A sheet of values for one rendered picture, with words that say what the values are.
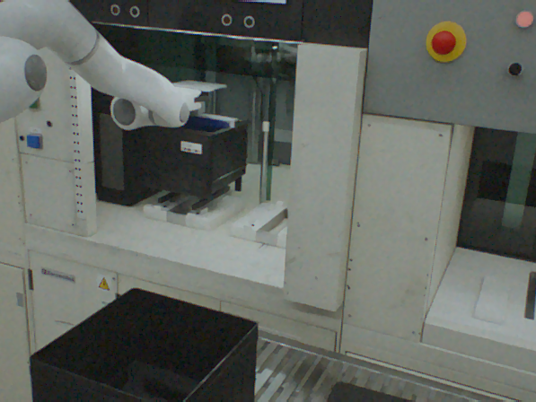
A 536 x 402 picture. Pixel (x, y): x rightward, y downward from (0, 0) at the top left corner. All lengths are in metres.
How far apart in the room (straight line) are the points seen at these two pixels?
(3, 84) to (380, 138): 0.66
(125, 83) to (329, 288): 0.60
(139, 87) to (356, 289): 0.62
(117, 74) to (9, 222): 0.63
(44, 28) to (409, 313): 0.88
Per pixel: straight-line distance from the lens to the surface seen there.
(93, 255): 1.67
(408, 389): 1.33
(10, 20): 1.21
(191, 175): 1.66
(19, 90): 1.09
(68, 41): 1.27
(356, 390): 1.13
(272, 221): 1.71
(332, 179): 1.23
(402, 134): 1.22
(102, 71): 1.34
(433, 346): 1.37
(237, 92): 2.35
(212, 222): 1.69
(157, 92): 1.39
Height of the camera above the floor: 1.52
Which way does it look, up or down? 19 degrees down
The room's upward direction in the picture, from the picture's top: 3 degrees clockwise
